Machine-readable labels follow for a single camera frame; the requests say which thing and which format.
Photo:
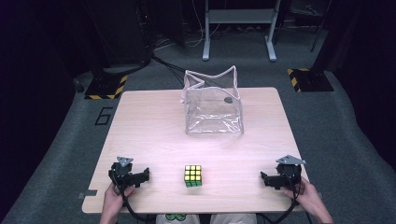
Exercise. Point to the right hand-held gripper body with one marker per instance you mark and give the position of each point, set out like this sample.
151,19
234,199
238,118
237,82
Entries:
289,174

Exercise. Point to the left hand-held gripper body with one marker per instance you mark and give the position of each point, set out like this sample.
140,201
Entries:
122,174

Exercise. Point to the yellow and green puzzle cube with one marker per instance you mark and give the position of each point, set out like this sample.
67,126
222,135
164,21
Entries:
193,175

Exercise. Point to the clear plastic bag white trim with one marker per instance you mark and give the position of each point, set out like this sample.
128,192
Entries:
213,105

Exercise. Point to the person's left hand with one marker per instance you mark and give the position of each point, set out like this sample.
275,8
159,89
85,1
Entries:
114,199

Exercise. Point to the person's right hand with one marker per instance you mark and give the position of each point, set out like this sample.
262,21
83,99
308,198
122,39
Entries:
306,196

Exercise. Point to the grey tape strip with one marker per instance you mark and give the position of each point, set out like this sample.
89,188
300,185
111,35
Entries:
87,194

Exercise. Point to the dark equipment rack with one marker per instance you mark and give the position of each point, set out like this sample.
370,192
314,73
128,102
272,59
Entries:
124,31

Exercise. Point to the black yellow striped base plate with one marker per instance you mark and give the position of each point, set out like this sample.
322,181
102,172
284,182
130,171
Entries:
106,87
311,80

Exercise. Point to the black stand post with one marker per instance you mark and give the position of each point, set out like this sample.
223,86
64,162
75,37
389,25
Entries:
327,34

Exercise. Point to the white metal stand frame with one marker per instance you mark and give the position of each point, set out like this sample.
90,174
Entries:
239,16

